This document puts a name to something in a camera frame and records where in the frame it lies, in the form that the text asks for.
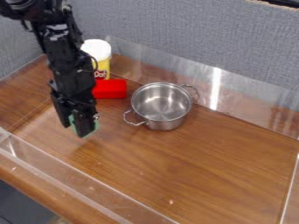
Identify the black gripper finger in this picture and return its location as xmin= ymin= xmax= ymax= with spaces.
xmin=71 ymin=108 xmax=99 ymax=138
xmin=51 ymin=93 xmax=71 ymax=128

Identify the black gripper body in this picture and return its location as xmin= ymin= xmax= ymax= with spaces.
xmin=47 ymin=51 xmax=99 ymax=115

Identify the green foam block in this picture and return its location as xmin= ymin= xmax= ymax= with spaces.
xmin=70 ymin=115 xmax=99 ymax=138

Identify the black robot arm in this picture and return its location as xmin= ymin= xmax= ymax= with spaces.
xmin=0 ymin=0 xmax=99 ymax=137

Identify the red rectangular block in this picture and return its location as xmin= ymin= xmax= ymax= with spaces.
xmin=93 ymin=80 xmax=127 ymax=99

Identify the yellow Play-Doh can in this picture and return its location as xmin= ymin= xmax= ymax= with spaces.
xmin=81 ymin=39 xmax=113 ymax=80

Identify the small steel pot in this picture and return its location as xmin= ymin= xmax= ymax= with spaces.
xmin=123 ymin=82 xmax=199 ymax=131

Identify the clear acrylic table barrier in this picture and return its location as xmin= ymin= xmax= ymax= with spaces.
xmin=0 ymin=38 xmax=299 ymax=224

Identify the black cable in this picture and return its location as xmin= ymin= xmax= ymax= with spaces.
xmin=79 ymin=49 xmax=99 ymax=74

